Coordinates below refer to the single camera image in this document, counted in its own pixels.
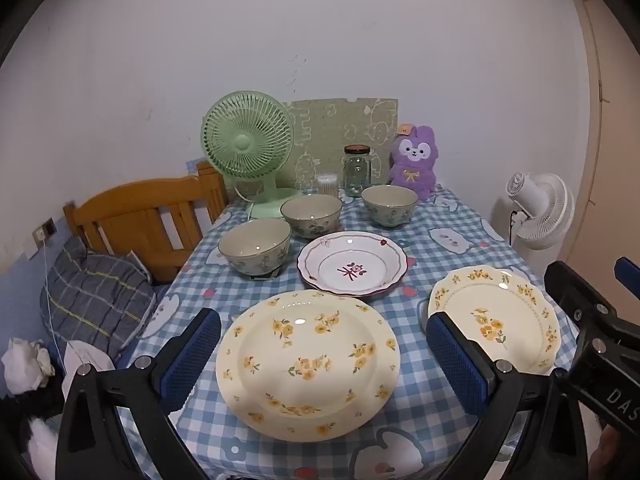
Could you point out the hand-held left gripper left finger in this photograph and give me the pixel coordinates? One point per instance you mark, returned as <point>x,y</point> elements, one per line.
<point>192,355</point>

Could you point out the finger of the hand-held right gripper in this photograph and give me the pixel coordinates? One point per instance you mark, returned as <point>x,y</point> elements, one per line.
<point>575,295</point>
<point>629,271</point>

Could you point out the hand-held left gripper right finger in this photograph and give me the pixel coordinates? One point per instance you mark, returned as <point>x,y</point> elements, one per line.
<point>457,365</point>

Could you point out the small yellow floral plate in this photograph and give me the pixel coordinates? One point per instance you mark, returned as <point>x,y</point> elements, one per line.
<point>505,310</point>

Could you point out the large yellow floral plate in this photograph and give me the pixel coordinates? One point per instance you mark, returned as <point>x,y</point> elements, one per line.
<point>305,360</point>

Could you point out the green-rimmed floral bowl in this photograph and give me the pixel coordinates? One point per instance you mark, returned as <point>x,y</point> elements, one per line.
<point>390,205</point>
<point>255,247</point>
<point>311,215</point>

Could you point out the white plate red trim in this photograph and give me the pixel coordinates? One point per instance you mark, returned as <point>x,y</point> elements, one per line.
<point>352,265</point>

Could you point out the white standing fan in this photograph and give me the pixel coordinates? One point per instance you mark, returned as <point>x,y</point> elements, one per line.
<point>545,210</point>

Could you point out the blue checked tablecloth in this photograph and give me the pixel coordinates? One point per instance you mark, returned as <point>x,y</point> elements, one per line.
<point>430,260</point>

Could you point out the grey plaid pillow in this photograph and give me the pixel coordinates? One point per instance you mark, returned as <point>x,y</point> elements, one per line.
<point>95,300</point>

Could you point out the beige door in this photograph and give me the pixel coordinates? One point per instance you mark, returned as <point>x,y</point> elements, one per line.
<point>620,135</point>

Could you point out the crumpled white paper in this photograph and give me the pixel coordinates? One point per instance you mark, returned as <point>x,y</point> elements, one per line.
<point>25,365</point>

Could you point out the black and white fabric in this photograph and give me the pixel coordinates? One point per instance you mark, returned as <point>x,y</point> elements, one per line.
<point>42,445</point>

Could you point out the purple plush toy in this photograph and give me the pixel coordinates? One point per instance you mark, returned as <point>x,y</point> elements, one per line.
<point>412,165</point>

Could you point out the glass jar dark lid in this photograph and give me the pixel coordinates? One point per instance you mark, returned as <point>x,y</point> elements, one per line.
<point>356,172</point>

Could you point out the cotton swab container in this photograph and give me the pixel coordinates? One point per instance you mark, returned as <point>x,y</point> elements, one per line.
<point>328,185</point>

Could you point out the green desk fan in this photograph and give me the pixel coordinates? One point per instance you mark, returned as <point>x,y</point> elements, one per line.
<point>240,142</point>

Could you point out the green patterned mat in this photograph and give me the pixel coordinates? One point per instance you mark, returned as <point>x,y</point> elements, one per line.
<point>340,120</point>

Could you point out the wall socket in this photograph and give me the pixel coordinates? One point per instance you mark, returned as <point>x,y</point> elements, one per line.
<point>47,230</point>

